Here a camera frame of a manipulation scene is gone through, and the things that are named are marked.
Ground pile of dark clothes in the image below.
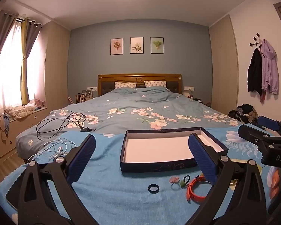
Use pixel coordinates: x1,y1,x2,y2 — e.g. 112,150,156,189
228,103,259,125

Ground black curtain rod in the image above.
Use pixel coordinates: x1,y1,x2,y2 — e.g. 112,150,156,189
15,17,43,29

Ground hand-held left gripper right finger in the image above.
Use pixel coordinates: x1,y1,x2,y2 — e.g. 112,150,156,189
188,133,272,225

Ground green framed flower picture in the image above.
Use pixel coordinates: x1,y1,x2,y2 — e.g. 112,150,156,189
150,37,164,54

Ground person's right hand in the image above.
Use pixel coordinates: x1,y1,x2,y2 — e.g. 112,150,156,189
270,169,281,200

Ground orange smartwatch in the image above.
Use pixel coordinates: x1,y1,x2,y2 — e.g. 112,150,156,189
186,175,213,203

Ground pink flower ring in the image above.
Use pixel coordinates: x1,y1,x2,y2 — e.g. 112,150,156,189
169,176,180,189

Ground white framed flower picture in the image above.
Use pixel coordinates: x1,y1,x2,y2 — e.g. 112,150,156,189
130,37,144,54

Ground black wall coat rack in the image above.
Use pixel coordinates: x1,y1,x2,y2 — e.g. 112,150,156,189
249,33,264,52

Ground pile of light laundry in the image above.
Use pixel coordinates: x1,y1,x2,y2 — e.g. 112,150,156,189
4,105,35,119

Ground bed with floral duvet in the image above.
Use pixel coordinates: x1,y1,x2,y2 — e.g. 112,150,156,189
15,86,245,160

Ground beige window seat cabinet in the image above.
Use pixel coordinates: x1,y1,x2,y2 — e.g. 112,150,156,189
0,106,48,167

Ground green ring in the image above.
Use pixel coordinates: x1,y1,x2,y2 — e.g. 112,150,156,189
180,175,191,188

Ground black jacket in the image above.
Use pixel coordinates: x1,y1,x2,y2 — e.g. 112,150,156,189
247,48,263,93

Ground black ring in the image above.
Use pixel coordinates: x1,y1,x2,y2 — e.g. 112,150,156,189
147,184,160,194

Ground olive yellow curtain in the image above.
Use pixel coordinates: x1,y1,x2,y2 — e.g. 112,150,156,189
20,17,30,106

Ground blue hanging cloth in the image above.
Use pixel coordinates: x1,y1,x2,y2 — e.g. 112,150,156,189
0,114,11,135

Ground purple jacket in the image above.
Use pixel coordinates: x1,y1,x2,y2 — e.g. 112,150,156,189
260,39,279,95

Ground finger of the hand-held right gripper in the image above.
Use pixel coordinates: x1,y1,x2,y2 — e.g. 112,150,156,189
258,115,281,141
238,124,281,150

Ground patterned white pillow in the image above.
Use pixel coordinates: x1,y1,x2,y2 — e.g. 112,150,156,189
144,80,167,88
114,82,137,89

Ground pink framed flower picture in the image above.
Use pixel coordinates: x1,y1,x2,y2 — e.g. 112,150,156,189
111,38,124,56

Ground wooden bed headboard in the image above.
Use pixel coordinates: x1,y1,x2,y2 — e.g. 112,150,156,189
98,73,183,96

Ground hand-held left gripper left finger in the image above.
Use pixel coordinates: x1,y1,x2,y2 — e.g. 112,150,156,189
6,134,96,225

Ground grey curtain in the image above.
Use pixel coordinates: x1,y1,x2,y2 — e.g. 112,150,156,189
0,10,19,114
26,20,43,60

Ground black cable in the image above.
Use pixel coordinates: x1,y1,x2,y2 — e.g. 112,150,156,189
36,112,96,141

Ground light blue printed blanket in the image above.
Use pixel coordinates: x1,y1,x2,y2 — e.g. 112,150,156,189
0,127,281,225

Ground wire bedside organizer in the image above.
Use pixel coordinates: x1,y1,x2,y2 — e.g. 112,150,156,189
76,88,94,104

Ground dark blue shallow box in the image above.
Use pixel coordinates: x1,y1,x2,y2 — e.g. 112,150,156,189
120,127,229,173

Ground white earphones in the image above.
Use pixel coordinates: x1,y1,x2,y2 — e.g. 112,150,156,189
28,139,75,162

